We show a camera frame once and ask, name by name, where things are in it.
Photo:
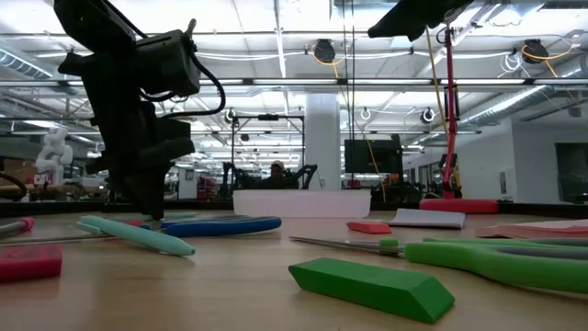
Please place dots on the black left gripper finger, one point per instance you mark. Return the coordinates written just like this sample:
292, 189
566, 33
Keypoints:
147, 193

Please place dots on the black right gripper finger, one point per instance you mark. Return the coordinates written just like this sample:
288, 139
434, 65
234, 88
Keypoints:
413, 18

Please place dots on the teal pen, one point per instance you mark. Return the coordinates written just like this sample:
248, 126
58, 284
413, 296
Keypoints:
138, 236

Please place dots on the dark blue pencil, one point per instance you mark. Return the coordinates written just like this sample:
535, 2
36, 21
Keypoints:
55, 239

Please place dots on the grey pen with pink end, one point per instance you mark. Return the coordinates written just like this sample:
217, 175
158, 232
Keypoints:
25, 224

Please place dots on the red eraser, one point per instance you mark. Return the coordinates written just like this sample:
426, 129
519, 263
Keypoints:
27, 262

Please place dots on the lilac sticky note pad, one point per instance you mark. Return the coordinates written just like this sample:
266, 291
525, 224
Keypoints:
427, 219

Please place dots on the pink sticky note pad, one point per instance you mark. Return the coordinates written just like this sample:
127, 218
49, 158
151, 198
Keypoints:
542, 229

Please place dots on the green eraser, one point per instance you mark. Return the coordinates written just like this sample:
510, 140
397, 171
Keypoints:
376, 287

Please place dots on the large cardboard box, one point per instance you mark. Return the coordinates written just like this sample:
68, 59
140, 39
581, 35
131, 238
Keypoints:
18, 170

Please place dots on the person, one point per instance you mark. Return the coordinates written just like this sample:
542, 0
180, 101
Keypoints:
277, 171

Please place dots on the black monitor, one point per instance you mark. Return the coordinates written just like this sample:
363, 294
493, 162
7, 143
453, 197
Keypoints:
372, 156

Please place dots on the white building column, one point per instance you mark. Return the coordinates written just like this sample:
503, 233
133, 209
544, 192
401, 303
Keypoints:
321, 138

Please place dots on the red desk lamp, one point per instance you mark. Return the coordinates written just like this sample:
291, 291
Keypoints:
459, 206

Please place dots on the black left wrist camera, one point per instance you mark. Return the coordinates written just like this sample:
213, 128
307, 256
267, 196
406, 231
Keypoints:
165, 64

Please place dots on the black robot station frame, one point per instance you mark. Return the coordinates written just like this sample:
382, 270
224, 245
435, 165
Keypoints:
267, 117

